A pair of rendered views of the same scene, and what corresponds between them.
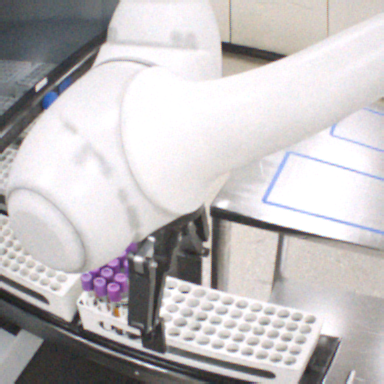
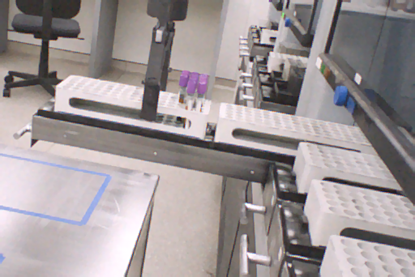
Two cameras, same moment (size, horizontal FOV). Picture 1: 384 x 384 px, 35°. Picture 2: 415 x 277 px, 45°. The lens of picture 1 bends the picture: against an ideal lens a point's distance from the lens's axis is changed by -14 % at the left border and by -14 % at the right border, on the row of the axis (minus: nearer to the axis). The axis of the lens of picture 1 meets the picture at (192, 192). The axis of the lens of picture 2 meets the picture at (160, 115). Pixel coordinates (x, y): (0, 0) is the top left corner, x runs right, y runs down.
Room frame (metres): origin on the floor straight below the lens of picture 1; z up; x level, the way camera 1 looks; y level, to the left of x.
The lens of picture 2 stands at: (1.45, -0.26, 1.15)
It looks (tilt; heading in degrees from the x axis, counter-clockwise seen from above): 19 degrees down; 162
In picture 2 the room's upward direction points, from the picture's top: 9 degrees clockwise
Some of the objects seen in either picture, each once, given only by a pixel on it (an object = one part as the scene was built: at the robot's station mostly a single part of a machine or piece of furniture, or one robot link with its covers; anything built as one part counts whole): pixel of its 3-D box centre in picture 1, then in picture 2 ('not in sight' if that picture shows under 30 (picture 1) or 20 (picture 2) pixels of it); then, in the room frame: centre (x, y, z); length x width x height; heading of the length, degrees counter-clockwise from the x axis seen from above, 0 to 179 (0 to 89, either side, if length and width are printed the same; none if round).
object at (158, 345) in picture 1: (152, 333); (159, 87); (0.49, 0.05, 0.87); 0.03 x 0.01 x 0.07; 66
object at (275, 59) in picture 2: not in sight; (314, 71); (0.06, 0.70, 0.83); 0.30 x 0.10 x 0.06; 66
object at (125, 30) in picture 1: (157, 60); not in sight; (0.53, 0.03, 1.20); 0.13 x 0.11 x 0.16; 161
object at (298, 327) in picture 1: (200, 331); (134, 108); (0.52, -0.01, 0.83); 0.30 x 0.10 x 0.06; 66
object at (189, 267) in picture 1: (189, 276); (150, 101); (0.59, 0.00, 0.87); 0.03 x 0.01 x 0.07; 66
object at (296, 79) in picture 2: not in sight; (294, 83); (0.30, 0.48, 0.85); 0.12 x 0.02 x 0.06; 156
